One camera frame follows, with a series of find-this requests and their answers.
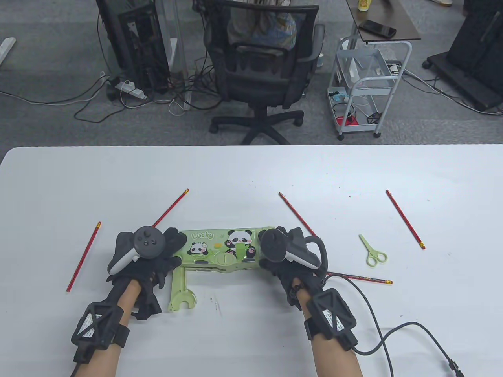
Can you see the small green scissors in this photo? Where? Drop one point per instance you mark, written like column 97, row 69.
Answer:
column 365, row 243

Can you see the person's right forearm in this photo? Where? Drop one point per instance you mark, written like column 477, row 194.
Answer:
column 338, row 357

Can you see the black smartphone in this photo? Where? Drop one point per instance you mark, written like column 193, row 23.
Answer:
column 377, row 28

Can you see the black computer tower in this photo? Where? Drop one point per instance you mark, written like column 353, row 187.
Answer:
column 137, row 47

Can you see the white power strip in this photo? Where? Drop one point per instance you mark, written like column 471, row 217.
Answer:
column 131, row 89

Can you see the white utility cart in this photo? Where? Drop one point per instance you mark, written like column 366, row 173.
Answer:
column 369, row 81

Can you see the brown side table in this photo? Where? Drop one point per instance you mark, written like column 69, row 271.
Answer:
column 393, row 15

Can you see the small red object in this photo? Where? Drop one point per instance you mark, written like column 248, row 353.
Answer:
column 347, row 121

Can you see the white flat bar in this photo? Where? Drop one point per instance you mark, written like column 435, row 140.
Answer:
column 7, row 47

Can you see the grey white hand controller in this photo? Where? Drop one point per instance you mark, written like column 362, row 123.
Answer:
column 149, row 241
column 275, row 243

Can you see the white power adapter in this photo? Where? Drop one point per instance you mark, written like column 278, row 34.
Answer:
column 394, row 69

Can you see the black mesh office chair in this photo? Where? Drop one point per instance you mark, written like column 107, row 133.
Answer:
column 259, row 78

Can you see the person's left hand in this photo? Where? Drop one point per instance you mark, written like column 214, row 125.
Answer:
column 157, row 271

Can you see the person's right hand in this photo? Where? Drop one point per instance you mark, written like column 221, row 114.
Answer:
column 298, row 280

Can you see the black right wrist camera module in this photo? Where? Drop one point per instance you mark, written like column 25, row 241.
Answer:
column 330, row 314

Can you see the yellow cup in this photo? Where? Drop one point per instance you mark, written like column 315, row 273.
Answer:
column 364, row 4

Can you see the green multifunction pencil case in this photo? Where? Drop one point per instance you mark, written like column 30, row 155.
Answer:
column 220, row 239

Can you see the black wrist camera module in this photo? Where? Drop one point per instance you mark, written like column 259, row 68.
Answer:
column 330, row 314
column 98, row 326

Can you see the black left wrist camera module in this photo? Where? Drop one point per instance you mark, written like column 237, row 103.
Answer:
column 98, row 326

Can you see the black wheeled stand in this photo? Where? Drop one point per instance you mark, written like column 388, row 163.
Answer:
column 475, row 47

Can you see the red wooden pencil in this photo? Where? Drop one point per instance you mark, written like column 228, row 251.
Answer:
column 294, row 210
column 369, row 279
column 405, row 220
column 169, row 209
column 83, row 257

